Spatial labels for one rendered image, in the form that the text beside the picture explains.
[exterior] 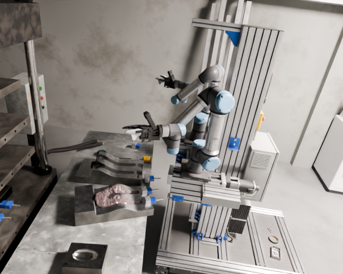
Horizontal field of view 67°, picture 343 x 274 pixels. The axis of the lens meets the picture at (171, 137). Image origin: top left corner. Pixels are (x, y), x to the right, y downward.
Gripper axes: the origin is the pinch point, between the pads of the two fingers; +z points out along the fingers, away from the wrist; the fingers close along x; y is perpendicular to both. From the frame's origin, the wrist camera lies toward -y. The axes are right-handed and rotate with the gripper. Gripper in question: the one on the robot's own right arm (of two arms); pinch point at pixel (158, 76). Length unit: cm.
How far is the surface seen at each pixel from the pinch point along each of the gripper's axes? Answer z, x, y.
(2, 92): 21, -131, -24
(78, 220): -37, -139, 42
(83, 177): -7, -108, 46
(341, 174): -197, 148, 133
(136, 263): -82, -138, 47
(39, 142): 26, -116, 22
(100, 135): 41, -46, 60
